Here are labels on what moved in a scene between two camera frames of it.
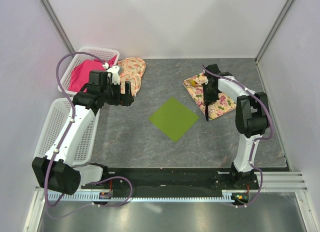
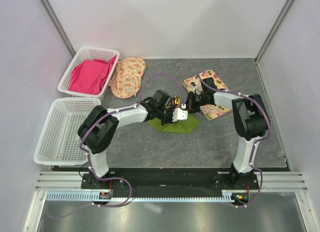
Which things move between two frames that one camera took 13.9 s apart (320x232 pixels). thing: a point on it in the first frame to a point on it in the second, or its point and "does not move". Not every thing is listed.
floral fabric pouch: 132,69 does not move
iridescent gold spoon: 193,82 to 176,101
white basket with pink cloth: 77,76 does not move
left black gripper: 124,99 to 171,109
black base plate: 241,183 does not move
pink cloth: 80,77 does not move
